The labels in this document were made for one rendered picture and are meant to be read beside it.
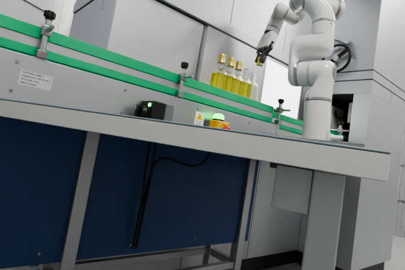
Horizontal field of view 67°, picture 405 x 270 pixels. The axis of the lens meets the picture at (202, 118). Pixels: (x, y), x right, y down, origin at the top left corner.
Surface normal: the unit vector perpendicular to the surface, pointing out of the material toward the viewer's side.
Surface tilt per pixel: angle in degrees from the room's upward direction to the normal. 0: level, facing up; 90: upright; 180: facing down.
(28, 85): 90
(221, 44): 90
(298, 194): 90
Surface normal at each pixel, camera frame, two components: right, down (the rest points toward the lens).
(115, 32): 0.65, 0.04
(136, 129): -0.36, -0.15
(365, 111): -0.75, -0.18
